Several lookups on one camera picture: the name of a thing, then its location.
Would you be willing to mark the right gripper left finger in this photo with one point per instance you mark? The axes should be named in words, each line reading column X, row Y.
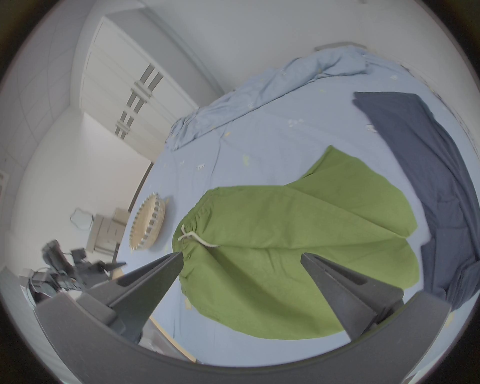
column 150, row 288

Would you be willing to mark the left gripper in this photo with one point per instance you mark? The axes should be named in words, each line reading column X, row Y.
column 90, row 275

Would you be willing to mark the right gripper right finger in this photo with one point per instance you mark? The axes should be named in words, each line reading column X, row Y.
column 337, row 292

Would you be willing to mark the green shorts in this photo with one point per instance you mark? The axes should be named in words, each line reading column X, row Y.
column 281, row 243

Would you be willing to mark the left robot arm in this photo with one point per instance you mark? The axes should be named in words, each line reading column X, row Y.
column 56, row 258

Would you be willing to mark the round woven basket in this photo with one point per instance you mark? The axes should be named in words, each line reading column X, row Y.
column 148, row 221

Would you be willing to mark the dark blue garment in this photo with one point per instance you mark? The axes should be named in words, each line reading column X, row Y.
column 420, row 150

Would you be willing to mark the white wardrobe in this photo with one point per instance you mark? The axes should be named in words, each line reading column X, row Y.
column 112, row 75

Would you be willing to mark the pale blue quilt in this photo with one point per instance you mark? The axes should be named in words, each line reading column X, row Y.
column 262, row 86

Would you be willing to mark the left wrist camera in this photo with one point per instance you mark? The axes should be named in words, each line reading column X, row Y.
column 78, row 255

